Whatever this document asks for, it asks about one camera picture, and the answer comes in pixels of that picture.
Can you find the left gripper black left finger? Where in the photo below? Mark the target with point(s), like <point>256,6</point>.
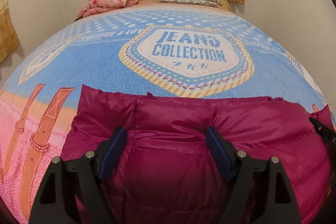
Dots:
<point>55,201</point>

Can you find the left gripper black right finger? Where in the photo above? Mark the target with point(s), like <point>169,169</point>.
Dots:
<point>258,191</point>

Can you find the magenta puffer jacket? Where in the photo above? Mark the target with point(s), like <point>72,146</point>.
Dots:
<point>166,174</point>

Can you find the beige side curtain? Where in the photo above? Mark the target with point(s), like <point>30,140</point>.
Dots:
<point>8,36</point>

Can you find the blue and pink bedspread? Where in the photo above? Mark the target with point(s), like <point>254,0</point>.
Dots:
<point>179,51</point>

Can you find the folded pink floral blanket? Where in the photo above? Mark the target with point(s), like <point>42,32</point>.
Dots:
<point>94,7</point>

